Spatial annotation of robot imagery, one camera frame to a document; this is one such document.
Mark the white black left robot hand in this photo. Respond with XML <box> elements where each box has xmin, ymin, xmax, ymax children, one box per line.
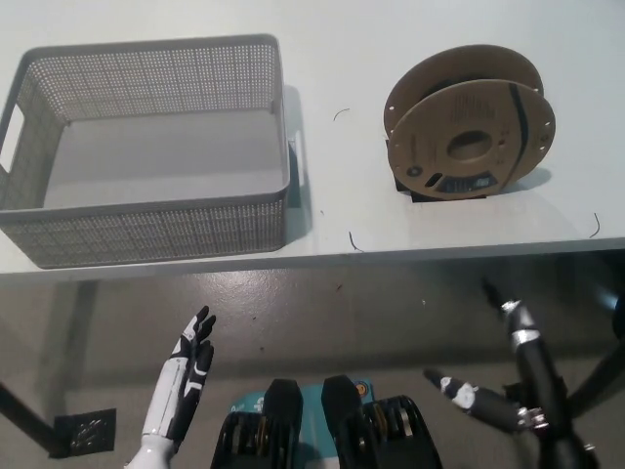
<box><xmin>141</xmin><ymin>306</ymin><xmax>217</xmax><ymax>444</ymax></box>

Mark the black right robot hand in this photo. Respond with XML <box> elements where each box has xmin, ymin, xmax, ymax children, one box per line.
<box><xmin>423</xmin><ymin>277</ymin><xmax>586</xmax><ymax>442</ymax></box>

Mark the brown cardboard filament spool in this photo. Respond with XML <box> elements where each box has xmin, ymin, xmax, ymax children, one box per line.
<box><xmin>383</xmin><ymin>44</ymin><xmax>556</xmax><ymax>200</ymax></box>

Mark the grey perforated plastic basket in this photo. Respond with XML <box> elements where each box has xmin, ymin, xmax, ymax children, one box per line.
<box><xmin>0</xmin><ymin>33</ymin><xmax>297</xmax><ymax>270</ymax></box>

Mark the black teal robot body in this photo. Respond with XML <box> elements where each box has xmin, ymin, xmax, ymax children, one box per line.
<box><xmin>214</xmin><ymin>373</ymin><xmax>443</xmax><ymax>469</ymax></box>

